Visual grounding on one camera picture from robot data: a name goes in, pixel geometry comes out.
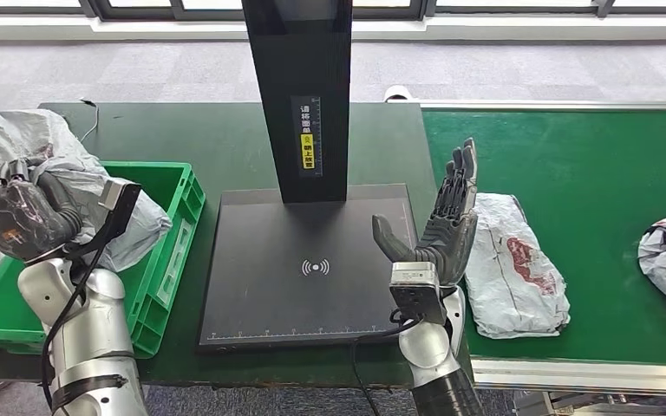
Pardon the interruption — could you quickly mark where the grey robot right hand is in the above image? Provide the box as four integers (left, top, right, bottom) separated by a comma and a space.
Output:
371, 137, 480, 287

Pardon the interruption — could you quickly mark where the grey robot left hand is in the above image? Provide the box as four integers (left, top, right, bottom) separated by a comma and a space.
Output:
0, 160, 84, 263

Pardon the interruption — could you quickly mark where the grey parcel bag red print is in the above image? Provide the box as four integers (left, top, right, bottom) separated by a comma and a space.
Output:
463, 192, 571, 340

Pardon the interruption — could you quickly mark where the plain grey parcel bag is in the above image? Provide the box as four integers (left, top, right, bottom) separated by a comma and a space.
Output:
0, 103, 173, 274

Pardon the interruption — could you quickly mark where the green conveyor belt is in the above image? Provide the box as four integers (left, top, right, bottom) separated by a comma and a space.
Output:
419, 100, 666, 397

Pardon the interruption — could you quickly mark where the black inbound scanner machine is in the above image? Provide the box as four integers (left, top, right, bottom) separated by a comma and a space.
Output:
196, 0, 441, 353

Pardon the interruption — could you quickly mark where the yellow black instruction label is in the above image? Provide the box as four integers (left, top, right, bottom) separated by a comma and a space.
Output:
291, 95, 323, 178

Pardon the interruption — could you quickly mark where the green plastic crate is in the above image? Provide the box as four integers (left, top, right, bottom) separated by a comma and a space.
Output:
0, 161, 206, 360

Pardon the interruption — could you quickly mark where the dark green table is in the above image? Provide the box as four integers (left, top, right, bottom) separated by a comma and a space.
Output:
0, 101, 475, 388

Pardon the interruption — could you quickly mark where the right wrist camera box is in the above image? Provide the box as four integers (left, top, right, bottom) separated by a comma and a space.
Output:
388, 262, 449, 327

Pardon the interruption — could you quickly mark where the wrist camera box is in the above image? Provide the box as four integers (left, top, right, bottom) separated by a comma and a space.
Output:
97, 176, 143, 245
388, 262, 449, 327

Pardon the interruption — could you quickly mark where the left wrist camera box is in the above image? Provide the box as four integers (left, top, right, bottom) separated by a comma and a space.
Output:
97, 176, 143, 245

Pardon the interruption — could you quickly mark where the black right camera cable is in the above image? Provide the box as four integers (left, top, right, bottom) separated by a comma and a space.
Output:
349, 309, 423, 416

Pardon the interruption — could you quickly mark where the dark window frame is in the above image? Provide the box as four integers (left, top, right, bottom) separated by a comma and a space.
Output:
0, 0, 666, 21

